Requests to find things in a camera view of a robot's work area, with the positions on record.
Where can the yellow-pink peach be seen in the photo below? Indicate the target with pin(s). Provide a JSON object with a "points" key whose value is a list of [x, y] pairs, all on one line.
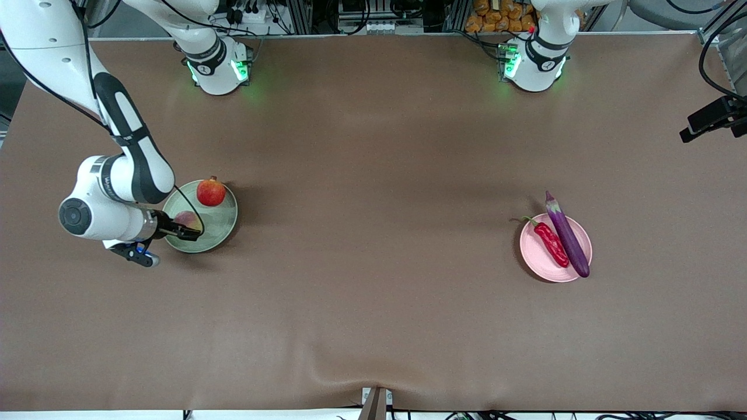
{"points": [[187, 220]]}

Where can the aluminium frame post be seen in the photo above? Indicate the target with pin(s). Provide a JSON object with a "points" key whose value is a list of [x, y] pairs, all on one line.
{"points": [[297, 16], [458, 16]]}

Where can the red chili pepper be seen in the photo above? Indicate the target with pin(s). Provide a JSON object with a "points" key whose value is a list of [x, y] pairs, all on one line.
{"points": [[551, 245]]}

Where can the orange toy fruit pile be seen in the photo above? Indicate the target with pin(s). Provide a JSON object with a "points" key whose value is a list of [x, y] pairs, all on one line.
{"points": [[496, 17]]}

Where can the aluminium frame strut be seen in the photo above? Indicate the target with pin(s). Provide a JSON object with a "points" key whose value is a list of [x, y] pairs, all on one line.
{"points": [[715, 34]]}

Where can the red pomegranate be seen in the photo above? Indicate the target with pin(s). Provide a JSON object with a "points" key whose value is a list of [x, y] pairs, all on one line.
{"points": [[211, 193]]}

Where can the purple eggplant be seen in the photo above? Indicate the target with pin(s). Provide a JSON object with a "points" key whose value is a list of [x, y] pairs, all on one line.
{"points": [[569, 239]]}

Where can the small white connector block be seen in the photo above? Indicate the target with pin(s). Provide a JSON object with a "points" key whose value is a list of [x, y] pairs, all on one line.
{"points": [[382, 27]]}

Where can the pale green round plate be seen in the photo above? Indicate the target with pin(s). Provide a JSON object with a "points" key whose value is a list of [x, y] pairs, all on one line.
{"points": [[219, 230]]}

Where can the pink round plate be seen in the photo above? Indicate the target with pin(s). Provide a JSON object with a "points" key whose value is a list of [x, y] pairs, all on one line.
{"points": [[534, 256]]}

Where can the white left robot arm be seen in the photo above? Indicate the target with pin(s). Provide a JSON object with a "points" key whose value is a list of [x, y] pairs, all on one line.
{"points": [[537, 64]]}

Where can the metal table edge bracket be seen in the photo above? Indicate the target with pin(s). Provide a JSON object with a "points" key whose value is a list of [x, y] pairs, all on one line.
{"points": [[376, 405]]}

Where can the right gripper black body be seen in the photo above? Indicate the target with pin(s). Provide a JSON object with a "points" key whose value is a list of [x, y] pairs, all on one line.
{"points": [[165, 226]]}

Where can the white power strip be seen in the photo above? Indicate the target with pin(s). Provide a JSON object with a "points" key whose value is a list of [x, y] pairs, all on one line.
{"points": [[251, 17]]}

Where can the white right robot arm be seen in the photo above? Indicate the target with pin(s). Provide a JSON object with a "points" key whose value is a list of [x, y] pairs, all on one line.
{"points": [[35, 35]]}

